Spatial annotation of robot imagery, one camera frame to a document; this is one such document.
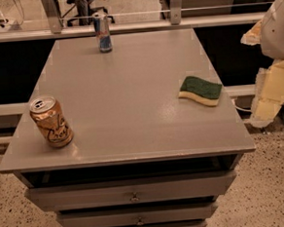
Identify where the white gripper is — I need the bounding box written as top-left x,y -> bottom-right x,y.
240,0 -> 284,127

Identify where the orange LaCroix soda can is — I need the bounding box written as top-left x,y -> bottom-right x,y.
29,95 -> 74,148

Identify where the green and yellow sponge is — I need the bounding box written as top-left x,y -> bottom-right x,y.
179,76 -> 222,107

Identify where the blue silver energy drink can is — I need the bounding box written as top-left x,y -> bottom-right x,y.
92,12 -> 112,53

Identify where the top grey drawer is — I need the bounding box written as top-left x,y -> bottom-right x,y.
24,170 -> 236,211

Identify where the seated person in background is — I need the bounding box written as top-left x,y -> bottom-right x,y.
54,0 -> 94,26

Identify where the middle grey drawer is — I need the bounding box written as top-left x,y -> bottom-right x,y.
57,203 -> 218,227

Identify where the grey metal railing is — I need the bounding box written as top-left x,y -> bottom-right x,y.
0,0 -> 264,42

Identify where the white cable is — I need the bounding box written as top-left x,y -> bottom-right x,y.
231,97 -> 253,115

